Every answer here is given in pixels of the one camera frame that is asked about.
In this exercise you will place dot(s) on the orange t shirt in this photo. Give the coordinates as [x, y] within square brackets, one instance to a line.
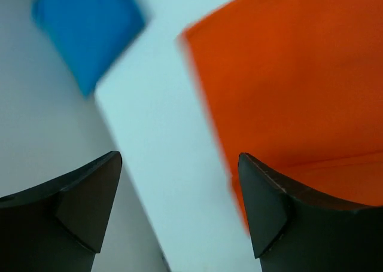
[298, 85]

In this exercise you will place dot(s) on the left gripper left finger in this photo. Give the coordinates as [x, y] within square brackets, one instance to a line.
[60, 225]

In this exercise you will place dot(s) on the blue t shirt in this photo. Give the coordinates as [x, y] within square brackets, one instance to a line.
[89, 34]

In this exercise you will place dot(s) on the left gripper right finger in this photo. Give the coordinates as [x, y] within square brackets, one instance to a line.
[294, 227]

